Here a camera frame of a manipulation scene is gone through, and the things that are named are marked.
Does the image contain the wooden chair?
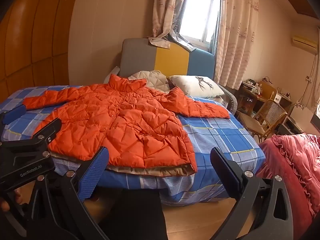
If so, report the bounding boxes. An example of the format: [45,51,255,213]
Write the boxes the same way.
[258,81,278,101]

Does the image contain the grey yellow blue headboard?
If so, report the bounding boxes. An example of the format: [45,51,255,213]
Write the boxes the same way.
[119,38,216,85]

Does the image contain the window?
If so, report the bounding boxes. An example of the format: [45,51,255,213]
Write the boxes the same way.
[179,0,222,50]

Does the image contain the wooden wardrobe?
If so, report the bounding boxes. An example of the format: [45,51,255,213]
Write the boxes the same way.
[0,0,83,103]

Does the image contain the small white box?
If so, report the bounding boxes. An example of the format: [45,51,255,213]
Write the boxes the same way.
[274,92,292,104]

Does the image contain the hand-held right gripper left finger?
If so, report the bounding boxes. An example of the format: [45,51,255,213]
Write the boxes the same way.
[27,146,110,240]

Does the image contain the wall air conditioner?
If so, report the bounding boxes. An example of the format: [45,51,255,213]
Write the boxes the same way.
[291,34,318,54]

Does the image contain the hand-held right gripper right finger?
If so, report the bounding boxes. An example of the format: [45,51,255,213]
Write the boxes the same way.
[210,147,294,240]

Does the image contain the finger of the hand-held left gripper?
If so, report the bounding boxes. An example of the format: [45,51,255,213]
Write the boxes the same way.
[0,117,62,161]
[0,105,27,130]

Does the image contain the pink patterned curtain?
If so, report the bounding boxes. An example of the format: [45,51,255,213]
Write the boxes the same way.
[214,0,259,90]
[149,0,196,52]

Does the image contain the white quilted jacket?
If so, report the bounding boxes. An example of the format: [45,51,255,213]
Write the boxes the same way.
[128,70,171,92]

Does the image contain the rattan chair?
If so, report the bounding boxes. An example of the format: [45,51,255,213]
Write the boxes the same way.
[237,99,288,138]

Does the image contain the orange puffer jacket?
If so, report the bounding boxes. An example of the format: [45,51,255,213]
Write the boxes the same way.
[23,74,231,177]

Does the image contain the person's black trousers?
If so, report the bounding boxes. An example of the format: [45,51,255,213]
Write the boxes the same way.
[99,188,168,240]

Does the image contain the white floral box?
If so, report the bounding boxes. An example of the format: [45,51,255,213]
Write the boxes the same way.
[289,101,314,127]

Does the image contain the person's left hand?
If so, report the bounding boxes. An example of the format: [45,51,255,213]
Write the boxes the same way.
[0,188,23,213]

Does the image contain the white printed pillow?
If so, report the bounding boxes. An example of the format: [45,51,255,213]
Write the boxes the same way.
[168,74,227,98]

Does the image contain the dark storage box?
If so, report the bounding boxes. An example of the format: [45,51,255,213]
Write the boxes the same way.
[277,116,304,137]

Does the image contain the cluttered wooden desk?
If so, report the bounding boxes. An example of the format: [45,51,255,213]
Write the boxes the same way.
[235,79,293,117]

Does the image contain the pink ruffled blanket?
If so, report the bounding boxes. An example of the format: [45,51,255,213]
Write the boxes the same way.
[256,133,320,221]

